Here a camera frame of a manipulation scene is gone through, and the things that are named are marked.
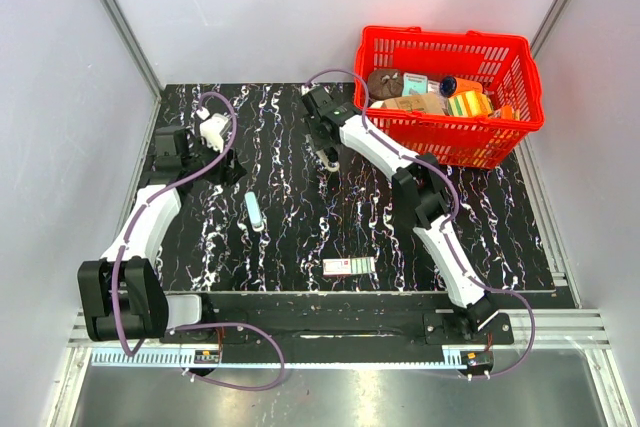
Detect red staple box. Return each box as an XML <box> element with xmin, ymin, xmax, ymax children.
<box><xmin>322</xmin><ymin>257</ymin><xmax>375</xmax><ymax>277</ymax></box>

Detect teal white small box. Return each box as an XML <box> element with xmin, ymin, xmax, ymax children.
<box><xmin>402</xmin><ymin>72</ymin><xmax>429</xmax><ymax>96</ymax></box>

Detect cream metal stapler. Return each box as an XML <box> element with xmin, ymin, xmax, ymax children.
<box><xmin>316</xmin><ymin>147</ymin><xmax>340</xmax><ymax>172</ymax></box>

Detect orange packet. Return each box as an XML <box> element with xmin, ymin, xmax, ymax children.
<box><xmin>491</xmin><ymin>104</ymin><xmax>520</xmax><ymax>121</ymax></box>

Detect black marble pattern mat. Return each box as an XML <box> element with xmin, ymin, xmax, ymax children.
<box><xmin>156</xmin><ymin>83</ymin><xmax>554</xmax><ymax>292</ymax></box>

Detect green yellow striped box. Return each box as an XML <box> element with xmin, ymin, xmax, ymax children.
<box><xmin>448</xmin><ymin>91</ymin><xmax>494</xmax><ymax>118</ymax></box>

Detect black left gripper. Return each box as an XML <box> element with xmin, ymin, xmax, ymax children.
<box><xmin>183</xmin><ymin>133</ymin><xmax>248</xmax><ymax>188</ymax></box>

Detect brown round bun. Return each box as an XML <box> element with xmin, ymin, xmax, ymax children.
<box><xmin>367</xmin><ymin>68</ymin><xmax>404</xmax><ymax>101</ymax></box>

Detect aluminium frame rail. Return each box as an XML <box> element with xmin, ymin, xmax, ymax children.
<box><xmin>68</xmin><ymin>310</ymin><xmax>610</xmax><ymax>370</ymax></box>

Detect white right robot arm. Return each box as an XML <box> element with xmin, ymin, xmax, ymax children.
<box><xmin>301</xmin><ymin>86</ymin><xmax>498</xmax><ymax>343</ymax></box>

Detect blue cap bottle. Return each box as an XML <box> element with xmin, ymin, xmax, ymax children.
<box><xmin>439</xmin><ymin>76</ymin><xmax>484</xmax><ymax>98</ymax></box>

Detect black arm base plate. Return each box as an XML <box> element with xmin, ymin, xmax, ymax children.
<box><xmin>159</xmin><ymin>291</ymin><xmax>515</xmax><ymax>348</ymax></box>

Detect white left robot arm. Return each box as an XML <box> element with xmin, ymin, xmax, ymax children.
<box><xmin>77</xmin><ymin>115</ymin><xmax>246</xmax><ymax>341</ymax></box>

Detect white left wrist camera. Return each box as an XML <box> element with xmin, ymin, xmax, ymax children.
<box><xmin>196</xmin><ymin>107</ymin><xmax>232</xmax><ymax>152</ymax></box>

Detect brown cardboard box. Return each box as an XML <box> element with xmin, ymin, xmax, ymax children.
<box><xmin>371</xmin><ymin>93</ymin><xmax>447</xmax><ymax>115</ymax></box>

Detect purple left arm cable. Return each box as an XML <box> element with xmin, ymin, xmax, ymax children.
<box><xmin>110</xmin><ymin>91</ymin><xmax>286</xmax><ymax>391</ymax></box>

